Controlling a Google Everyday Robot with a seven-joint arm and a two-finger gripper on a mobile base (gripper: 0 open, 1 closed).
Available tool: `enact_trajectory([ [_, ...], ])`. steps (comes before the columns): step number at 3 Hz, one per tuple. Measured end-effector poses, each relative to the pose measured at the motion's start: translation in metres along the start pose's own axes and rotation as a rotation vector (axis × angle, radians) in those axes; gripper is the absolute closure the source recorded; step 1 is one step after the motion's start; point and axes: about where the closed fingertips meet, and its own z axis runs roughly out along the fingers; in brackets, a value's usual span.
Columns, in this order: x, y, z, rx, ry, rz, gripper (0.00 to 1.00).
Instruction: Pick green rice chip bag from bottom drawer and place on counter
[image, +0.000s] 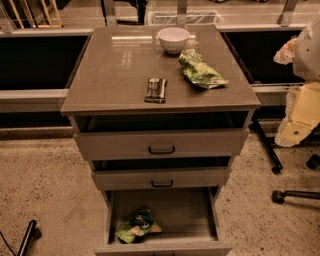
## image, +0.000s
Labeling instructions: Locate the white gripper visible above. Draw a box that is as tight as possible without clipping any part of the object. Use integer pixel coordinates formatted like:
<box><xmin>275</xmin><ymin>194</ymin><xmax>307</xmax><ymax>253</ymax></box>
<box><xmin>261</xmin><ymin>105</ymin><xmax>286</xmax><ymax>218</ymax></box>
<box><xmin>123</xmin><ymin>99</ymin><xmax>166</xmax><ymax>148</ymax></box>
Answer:
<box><xmin>273</xmin><ymin>38</ymin><xmax>320</xmax><ymax>147</ymax></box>

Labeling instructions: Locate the green rice chip bag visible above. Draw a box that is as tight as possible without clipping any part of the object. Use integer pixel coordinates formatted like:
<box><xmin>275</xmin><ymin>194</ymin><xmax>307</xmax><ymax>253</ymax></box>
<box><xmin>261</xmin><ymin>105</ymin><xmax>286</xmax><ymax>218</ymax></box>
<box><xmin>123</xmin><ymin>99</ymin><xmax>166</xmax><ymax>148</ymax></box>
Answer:
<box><xmin>115</xmin><ymin>208</ymin><xmax>162</xmax><ymax>244</ymax></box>

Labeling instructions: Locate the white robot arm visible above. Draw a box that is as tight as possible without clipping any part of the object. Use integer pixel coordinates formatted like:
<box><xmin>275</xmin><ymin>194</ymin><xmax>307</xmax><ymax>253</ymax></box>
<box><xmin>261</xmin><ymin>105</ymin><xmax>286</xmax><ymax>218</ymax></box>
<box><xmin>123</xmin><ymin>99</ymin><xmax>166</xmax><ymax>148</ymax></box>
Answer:
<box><xmin>273</xmin><ymin>13</ymin><xmax>320</xmax><ymax>147</ymax></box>

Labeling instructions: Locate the top grey drawer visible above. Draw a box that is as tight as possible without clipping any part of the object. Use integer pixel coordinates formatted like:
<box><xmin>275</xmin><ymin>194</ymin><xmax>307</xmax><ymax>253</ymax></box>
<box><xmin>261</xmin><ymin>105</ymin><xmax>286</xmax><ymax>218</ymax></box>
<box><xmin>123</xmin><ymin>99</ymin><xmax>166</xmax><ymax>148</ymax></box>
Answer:
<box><xmin>75</xmin><ymin>129</ymin><xmax>248</xmax><ymax>160</ymax></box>

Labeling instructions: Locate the grey drawer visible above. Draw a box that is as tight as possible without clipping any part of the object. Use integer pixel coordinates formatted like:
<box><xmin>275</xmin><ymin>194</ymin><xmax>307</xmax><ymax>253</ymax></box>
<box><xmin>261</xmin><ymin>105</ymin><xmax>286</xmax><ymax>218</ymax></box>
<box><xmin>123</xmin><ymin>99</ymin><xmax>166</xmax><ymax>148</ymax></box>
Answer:
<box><xmin>92</xmin><ymin>167</ymin><xmax>231</xmax><ymax>191</ymax></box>
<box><xmin>95</xmin><ymin>187</ymin><xmax>232</xmax><ymax>256</ymax></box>
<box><xmin>75</xmin><ymin>129</ymin><xmax>248</xmax><ymax>160</ymax></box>

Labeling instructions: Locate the green snack bag on counter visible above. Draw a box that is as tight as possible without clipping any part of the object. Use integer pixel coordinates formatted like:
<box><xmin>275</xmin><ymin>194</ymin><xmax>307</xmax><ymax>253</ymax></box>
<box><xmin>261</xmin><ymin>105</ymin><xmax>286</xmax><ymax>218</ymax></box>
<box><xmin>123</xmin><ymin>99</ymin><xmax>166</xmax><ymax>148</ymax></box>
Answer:
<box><xmin>178</xmin><ymin>49</ymin><xmax>229</xmax><ymax>90</ymax></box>

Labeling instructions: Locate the middle grey drawer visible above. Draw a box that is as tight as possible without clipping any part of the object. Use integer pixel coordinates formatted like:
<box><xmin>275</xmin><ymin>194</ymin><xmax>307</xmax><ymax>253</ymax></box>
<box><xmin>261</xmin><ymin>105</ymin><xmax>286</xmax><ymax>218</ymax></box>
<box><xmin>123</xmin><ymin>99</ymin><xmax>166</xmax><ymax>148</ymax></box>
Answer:
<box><xmin>92</xmin><ymin>167</ymin><xmax>231</xmax><ymax>191</ymax></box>

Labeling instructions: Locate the grey drawer cabinet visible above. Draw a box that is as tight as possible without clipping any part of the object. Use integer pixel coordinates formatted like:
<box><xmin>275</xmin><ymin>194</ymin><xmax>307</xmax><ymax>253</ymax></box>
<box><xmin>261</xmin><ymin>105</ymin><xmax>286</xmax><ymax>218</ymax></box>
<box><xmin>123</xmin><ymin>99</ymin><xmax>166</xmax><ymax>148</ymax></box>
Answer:
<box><xmin>60</xmin><ymin>24</ymin><xmax>262</xmax><ymax>256</ymax></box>

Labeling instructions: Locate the bottom grey drawer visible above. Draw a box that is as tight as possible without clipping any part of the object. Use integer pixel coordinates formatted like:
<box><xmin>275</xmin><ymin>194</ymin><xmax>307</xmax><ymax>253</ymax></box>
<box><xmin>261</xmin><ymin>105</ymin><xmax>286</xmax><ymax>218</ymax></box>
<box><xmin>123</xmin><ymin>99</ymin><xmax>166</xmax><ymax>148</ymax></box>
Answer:
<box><xmin>95</xmin><ymin>187</ymin><xmax>232</xmax><ymax>256</ymax></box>

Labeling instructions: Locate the black stand leg with caster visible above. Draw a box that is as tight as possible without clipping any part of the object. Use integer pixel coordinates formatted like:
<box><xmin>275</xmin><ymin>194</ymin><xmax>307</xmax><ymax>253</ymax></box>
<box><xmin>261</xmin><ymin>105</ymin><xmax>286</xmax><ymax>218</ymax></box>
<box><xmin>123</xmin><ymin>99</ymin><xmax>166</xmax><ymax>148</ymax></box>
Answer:
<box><xmin>252</xmin><ymin>117</ymin><xmax>283</xmax><ymax>175</ymax></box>

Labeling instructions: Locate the black chair leg caster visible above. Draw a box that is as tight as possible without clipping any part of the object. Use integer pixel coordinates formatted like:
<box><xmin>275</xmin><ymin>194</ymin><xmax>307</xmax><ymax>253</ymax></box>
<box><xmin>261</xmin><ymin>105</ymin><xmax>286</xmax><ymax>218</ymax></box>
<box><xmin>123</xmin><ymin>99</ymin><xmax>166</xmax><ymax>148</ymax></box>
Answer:
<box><xmin>271</xmin><ymin>190</ymin><xmax>320</xmax><ymax>204</ymax></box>

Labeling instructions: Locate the white ceramic bowl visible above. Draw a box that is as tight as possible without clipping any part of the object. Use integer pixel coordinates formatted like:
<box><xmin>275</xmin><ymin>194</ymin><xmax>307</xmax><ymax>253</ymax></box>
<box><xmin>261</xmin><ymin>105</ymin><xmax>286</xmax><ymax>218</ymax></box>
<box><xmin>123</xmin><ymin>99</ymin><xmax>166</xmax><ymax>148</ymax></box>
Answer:
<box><xmin>157</xmin><ymin>27</ymin><xmax>190</xmax><ymax>54</ymax></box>

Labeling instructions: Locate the dark snack bar packet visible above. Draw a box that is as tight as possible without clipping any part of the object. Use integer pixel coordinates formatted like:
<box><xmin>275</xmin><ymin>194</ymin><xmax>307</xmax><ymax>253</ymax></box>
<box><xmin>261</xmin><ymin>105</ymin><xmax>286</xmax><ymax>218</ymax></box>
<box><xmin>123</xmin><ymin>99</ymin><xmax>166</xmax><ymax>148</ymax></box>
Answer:
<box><xmin>144</xmin><ymin>78</ymin><xmax>167</xmax><ymax>104</ymax></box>

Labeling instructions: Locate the black pole lower left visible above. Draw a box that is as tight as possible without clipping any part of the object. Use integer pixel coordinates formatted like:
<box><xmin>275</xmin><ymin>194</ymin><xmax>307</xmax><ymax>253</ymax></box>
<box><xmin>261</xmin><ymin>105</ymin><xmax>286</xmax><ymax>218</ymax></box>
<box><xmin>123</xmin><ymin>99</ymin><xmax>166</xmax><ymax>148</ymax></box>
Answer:
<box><xmin>17</xmin><ymin>220</ymin><xmax>42</xmax><ymax>256</ymax></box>

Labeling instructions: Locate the metal rail right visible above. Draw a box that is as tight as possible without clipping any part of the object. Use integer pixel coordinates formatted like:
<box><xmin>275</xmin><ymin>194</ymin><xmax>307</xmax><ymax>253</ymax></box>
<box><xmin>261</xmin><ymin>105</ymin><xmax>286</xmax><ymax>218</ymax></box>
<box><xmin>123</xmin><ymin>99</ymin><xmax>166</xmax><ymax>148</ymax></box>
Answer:
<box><xmin>251</xmin><ymin>83</ymin><xmax>301</xmax><ymax>106</ymax></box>

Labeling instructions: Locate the metal rail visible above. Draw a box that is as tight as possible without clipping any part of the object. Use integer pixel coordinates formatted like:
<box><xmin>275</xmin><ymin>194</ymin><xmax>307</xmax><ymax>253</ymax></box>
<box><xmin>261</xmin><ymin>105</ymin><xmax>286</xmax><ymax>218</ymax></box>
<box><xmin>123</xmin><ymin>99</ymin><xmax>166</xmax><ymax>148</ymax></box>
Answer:
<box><xmin>251</xmin><ymin>83</ymin><xmax>301</xmax><ymax>106</ymax></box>
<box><xmin>0</xmin><ymin>89</ymin><xmax>68</xmax><ymax>113</ymax></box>

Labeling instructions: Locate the white wire basket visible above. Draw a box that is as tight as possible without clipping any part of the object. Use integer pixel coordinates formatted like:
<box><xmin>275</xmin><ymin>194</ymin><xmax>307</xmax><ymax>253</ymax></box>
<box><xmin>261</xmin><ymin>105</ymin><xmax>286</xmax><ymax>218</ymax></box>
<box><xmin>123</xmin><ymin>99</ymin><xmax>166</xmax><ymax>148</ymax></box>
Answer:
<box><xmin>145</xmin><ymin>10</ymin><xmax>224</xmax><ymax>26</ymax></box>

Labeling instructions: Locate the wooden frame rack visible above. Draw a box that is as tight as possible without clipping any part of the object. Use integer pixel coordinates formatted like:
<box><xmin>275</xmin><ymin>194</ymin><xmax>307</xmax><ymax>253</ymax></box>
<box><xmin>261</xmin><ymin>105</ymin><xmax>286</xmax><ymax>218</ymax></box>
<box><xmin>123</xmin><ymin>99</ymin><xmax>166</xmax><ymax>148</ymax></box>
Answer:
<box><xmin>1</xmin><ymin>0</ymin><xmax>63</xmax><ymax>29</ymax></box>

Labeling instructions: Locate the metal rail left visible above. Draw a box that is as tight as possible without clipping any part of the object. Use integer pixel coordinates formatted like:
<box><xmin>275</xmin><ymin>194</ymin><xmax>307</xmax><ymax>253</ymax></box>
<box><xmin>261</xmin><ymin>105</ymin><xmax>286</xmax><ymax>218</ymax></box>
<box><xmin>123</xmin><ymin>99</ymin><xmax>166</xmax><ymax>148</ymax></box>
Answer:
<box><xmin>0</xmin><ymin>89</ymin><xmax>68</xmax><ymax>113</ymax></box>

